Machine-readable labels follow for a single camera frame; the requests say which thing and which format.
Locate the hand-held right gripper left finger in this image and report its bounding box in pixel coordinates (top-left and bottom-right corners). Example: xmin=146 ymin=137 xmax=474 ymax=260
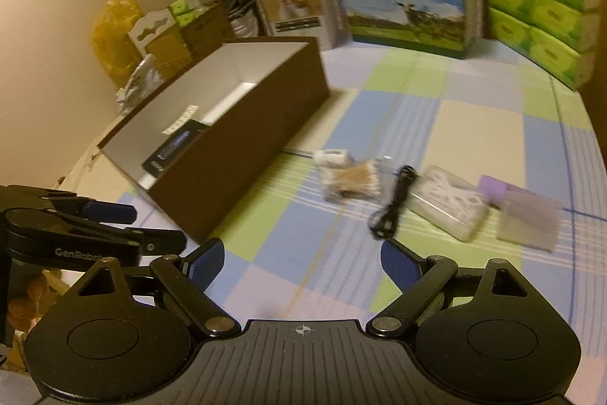
xmin=57 ymin=236 xmax=242 ymax=339

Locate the checked tablecloth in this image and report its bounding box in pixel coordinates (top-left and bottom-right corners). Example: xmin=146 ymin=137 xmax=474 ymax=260
xmin=52 ymin=39 xmax=607 ymax=368

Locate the bag of cotton swabs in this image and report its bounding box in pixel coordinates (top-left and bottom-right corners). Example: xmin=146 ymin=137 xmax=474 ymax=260
xmin=320 ymin=159 xmax=386 ymax=203

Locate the brown shoe box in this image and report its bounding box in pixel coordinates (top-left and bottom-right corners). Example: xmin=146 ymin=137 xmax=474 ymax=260
xmin=97 ymin=36 xmax=332 ymax=244

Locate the yellow plastic bag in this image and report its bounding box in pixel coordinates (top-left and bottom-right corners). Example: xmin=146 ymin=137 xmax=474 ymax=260
xmin=91 ymin=0 xmax=145 ymax=90

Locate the clear floss pick box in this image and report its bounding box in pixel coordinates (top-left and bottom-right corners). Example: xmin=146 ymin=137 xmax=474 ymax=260
xmin=409 ymin=165 xmax=489 ymax=242

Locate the translucent plastic pouch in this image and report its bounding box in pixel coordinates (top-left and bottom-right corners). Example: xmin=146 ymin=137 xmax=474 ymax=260
xmin=495 ymin=191 xmax=560 ymax=253

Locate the striped shopping bag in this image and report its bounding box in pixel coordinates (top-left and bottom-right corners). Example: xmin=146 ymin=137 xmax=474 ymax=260
xmin=225 ymin=0 xmax=266 ymax=38

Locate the brown cardboard box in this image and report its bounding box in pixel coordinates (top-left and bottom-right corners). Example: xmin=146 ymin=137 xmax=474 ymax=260
xmin=180 ymin=4 xmax=238 ymax=55

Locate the person's left hand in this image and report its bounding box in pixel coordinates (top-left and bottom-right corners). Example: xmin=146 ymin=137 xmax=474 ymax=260
xmin=8 ymin=269 xmax=65 ymax=334

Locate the white product box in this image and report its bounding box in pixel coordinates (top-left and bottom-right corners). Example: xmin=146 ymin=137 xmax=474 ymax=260
xmin=258 ymin=0 xmax=347 ymax=51

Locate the small purple container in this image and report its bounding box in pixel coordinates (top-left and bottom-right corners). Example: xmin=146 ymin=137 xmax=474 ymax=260
xmin=478 ymin=175 xmax=515 ymax=209

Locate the black product box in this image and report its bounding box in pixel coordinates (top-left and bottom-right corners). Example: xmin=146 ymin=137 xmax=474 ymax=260
xmin=141 ymin=123 xmax=212 ymax=178

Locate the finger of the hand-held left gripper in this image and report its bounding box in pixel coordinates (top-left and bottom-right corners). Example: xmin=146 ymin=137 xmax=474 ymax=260
xmin=95 ymin=224 xmax=187 ymax=257
xmin=0 ymin=184 xmax=137 ymax=224

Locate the blue milk carton box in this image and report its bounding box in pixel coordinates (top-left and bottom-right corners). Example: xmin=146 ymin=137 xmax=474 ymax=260
xmin=334 ymin=0 xmax=475 ymax=61

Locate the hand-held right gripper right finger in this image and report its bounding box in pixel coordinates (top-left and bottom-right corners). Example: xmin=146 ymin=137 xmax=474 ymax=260
xmin=365 ymin=238 xmax=551 ymax=339

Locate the white plastic bag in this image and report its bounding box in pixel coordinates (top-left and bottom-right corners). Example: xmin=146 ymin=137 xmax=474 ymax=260
xmin=116 ymin=54 xmax=159 ymax=114

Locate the stack of green tissue packs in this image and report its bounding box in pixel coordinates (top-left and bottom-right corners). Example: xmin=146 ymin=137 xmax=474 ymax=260
xmin=479 ymin=0 xmax=601 ymax=91

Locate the white scalloped cardboard box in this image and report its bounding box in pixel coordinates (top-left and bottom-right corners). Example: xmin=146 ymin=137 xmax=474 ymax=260
xmin=127 ymin=9 xmax=190 ymax=80

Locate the black cable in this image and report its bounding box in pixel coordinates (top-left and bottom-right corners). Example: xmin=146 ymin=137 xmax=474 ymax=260
xmin=369 ymin=165 xmax=418 ymax=241

